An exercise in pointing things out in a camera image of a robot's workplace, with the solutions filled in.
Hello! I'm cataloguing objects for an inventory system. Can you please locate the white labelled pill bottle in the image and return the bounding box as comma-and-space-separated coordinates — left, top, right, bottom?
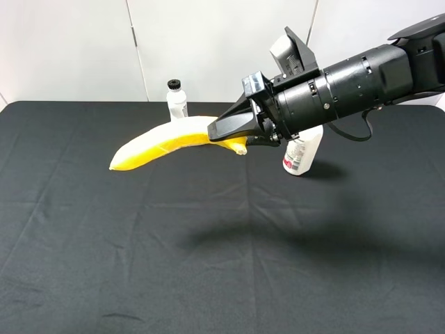
282, 125, 323, 176

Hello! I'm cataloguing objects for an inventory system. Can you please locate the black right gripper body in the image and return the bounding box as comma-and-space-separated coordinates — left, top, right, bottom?
242, 72, 336, 141

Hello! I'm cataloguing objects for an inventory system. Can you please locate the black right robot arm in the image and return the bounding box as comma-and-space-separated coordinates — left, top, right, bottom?
208, 15, 444, 147

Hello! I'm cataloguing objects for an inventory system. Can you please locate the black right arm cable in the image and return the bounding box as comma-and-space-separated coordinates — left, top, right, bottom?
326, 106, 383, 143

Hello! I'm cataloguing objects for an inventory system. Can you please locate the yellow banana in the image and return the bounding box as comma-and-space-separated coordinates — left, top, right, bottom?
108, 115, 248, 172

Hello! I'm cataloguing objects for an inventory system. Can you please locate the black tablecloth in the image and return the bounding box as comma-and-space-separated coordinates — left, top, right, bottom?
1, 102, 444, 333

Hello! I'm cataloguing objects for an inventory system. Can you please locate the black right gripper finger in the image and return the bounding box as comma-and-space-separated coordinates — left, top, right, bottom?
246, 119, 280, 147
207, 95, 264, 142

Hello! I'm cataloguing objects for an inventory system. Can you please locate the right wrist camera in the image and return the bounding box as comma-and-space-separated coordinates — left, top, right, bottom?
270, 26, 319, 79

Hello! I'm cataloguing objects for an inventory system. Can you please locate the white bottle black cap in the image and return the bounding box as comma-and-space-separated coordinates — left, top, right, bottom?
166, 79, 188, 121

